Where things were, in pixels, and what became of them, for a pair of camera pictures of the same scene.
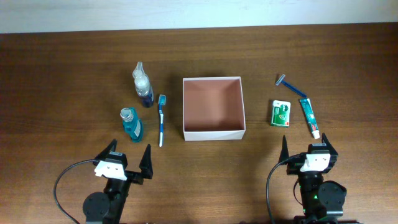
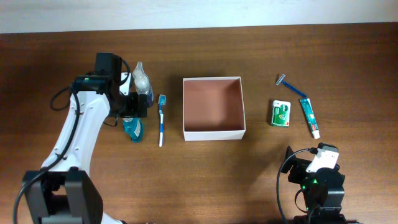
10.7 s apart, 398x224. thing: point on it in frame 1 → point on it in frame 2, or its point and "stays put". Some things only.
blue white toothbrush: (161, 102) stays put
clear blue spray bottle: (144, 91) stays put
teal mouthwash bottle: (131, 124) stays put
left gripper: (134, 175) → (142, 104)
